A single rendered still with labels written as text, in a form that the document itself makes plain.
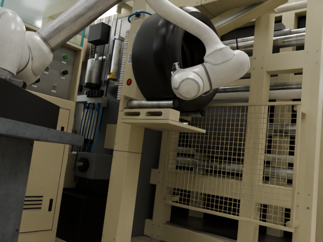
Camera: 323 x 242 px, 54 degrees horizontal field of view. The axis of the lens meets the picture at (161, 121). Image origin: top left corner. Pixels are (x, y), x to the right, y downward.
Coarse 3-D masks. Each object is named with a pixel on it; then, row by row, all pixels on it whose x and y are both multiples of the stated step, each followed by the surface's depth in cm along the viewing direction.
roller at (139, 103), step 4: (140, 100) 185; (144, 100) 183; (148, 100) 180; (152, 100) 178; (156, 100) 176; (160, 100) 174; (164, 100) 172; (168, 100) 171; (172, 100) 169; (176, 100) 170; (128, 104) 189; (132, 104) 187; (136, 104) 185; (140, 104) 183; (144, 104) 181; (148, 104) 179; (152, 104) 177; (156, 104) 175; (160, 104) 174; (164, 104) 172; (168, 104) 170; (172, 104) 168; (176, 104) 170; (132, 108) 189; (136, 108) 188
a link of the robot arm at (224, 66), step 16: (160, 0) 117; (176, 16) 117; (192, 16) 118; (192, 32) 118; (208, 32) 115; (208, 48) 116; (224, 48) 112; (208, 64) 113; (224, 64) 111; (240, 64) 111; (224, 80) 113
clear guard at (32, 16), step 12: (0, 0) 173; (12, 0) 177; (24, 0) 182; (36, 0) 188; (48, 0) 194; (60, 0) 200; (72, 0) 207; (24, 12) 182; (36, 12) 188; (48, 12) 194; (60, 12) 200; (36, 24) 188
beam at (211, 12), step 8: (176, 0) 225; (184, 0) 220; (192, 0) 216; (200, 0) 211; (208, 0) 207; (216, 0) 204; (224, 0) 202; (232, 0) 201; (240, 0) 200; (248, 0) 198; (256, 0) 197; (200, 8) 215; (208, 8) 214; (216, 8) 213; (224, 8) 212; (232, 8) 210; (208, 16) 226
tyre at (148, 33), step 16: (160, 16) 172; (144, 32) 172; (160, 32) 164; (176, 32) 163; (144, 48) 169; (160, 48) 162; (176, 48) 163; (192, 48) 215; (144, 64) 169; (160, 64) 163; (192, 64) 218; (144, 80) 173; (160, 80) 167; (144, 96) 182; (160, 96) 174; (176, 96) 170; (208, 96) 187
